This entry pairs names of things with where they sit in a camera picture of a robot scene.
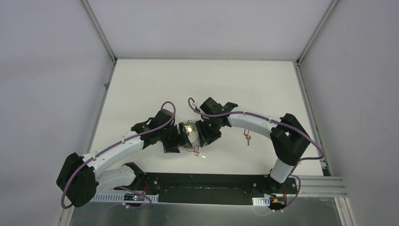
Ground yellow tag on keyring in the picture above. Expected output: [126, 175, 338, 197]
[184, 124, 193, 134]

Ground aluminium frame rail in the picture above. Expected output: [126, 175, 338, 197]
[293, 161, 348, 198]

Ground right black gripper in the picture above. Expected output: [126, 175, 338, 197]
[196, 115, 222, 147]

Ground metal disc keyring holder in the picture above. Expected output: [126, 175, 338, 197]
[179, 120, 205, 158]

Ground key with red tag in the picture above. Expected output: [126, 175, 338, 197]
[243, 129, 251, 146]

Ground white slotted cable duct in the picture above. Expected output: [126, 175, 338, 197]
[90, 192, 159, 204]

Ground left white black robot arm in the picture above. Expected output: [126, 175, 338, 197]
[56, 109, 192, 209]

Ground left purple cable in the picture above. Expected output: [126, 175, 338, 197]
[60, 101, 177, 210]

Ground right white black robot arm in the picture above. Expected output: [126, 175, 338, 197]
[188, 97, 310, 193]

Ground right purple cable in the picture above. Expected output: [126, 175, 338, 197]
[187, 97, 326, 216]

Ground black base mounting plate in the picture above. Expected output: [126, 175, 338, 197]
[113, 172, 297, 207]

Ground purple cable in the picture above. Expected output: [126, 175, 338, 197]
[187, 97, 326, 216]
[60, 101, 177, 210]

